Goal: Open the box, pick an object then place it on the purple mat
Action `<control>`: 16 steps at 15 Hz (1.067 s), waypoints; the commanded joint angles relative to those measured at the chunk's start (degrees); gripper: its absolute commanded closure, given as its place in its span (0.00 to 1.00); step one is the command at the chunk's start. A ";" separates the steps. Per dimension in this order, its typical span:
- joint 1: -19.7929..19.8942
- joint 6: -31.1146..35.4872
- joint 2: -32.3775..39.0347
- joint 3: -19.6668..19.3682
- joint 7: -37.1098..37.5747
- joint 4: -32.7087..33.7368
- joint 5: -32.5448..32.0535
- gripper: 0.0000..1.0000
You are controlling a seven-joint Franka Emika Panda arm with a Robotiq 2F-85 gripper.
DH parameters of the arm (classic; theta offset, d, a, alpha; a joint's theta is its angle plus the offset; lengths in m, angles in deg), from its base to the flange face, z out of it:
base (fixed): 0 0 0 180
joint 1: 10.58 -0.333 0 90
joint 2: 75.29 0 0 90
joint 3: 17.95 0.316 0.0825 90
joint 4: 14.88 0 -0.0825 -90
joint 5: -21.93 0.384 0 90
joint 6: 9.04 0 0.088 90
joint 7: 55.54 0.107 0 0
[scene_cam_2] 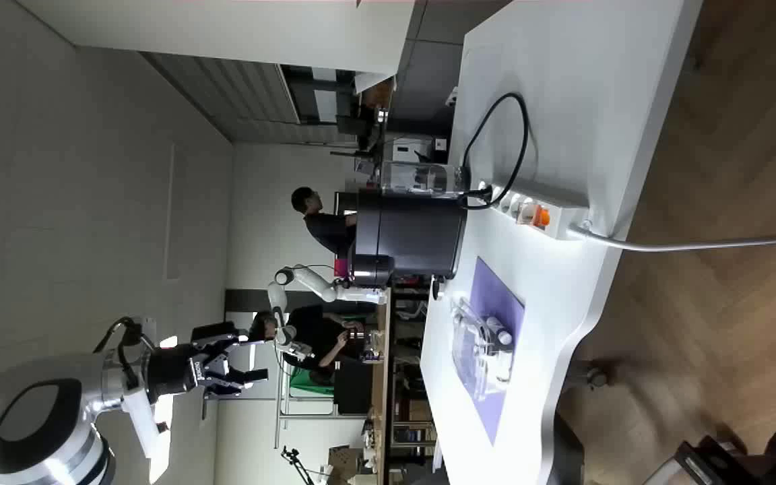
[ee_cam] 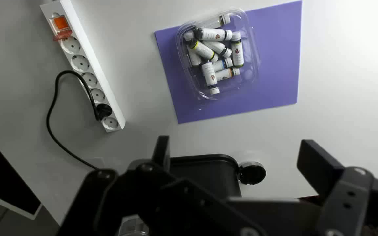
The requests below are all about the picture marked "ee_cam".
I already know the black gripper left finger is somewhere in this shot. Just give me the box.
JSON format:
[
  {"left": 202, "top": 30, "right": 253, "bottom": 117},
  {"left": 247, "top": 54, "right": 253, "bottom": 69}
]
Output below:
[{"left": 57, "top": 134, "right": 269, "bottom": 236}]

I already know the plain white small bottle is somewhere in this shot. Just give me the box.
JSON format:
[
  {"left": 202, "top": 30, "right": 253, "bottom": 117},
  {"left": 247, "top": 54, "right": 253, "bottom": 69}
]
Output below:
[{"left": 206, "top": 40, "right": 234, "bottom": 58}]

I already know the white bottle orange band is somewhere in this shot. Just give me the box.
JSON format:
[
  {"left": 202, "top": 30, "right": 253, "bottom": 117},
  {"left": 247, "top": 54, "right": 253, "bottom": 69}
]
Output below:
[{"left": 215, "top": 66, "right": 242, "bottom": 79}]

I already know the white bottle blue band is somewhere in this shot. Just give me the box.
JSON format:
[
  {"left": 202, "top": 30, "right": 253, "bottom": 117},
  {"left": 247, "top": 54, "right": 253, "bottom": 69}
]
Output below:
[{"left": 217, "top": 54, "right": 235, "bottom": 69}]

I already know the white bottle yellow band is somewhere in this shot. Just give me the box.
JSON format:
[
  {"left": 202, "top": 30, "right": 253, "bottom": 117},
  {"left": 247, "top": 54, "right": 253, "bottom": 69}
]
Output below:
[{"left": 188, "top": 39, "right": 221, "bottom": 62}]

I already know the white bottle dark cap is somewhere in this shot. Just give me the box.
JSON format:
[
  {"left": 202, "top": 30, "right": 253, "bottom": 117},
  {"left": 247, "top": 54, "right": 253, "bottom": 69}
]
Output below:
[{"left": 188, "top": 49, "right": 204, "bottom": 68}]

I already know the clear plastic clamshell box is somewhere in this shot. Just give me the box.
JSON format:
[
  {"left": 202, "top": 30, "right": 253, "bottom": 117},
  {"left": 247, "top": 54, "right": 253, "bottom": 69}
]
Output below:
[{"left": 175, "top": 9, "right": 260, "bottom": 102}]

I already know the purple mat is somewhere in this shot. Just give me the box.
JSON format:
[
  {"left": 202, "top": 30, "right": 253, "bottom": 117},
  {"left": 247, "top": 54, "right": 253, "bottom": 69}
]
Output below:
[{"left": 154, "top": 0, "right": 303, "bottom": 124}]

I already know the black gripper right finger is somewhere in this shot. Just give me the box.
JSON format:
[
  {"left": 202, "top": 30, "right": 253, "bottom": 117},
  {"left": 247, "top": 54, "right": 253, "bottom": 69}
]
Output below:
[{"left": 297, "top": 137, "right": 378, "bottom": 236}]

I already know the black white-framed panel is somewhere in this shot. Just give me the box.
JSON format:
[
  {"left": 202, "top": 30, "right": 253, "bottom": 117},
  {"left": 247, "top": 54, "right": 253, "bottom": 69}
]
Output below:
[{"left": 0, "top": 125, "right": 45, "bottom": 220}]

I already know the black plug with cable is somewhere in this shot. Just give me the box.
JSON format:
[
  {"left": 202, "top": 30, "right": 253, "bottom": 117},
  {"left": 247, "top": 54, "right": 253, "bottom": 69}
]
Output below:
[{"left": 45, "top": 69, "right": 113, "bottom": 171}]

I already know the white power strip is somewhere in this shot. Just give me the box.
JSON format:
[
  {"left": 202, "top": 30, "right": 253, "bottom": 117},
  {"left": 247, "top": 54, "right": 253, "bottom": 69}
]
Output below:
[{"left": 38, "top": 0, "right": 127, "bottom": 134}]

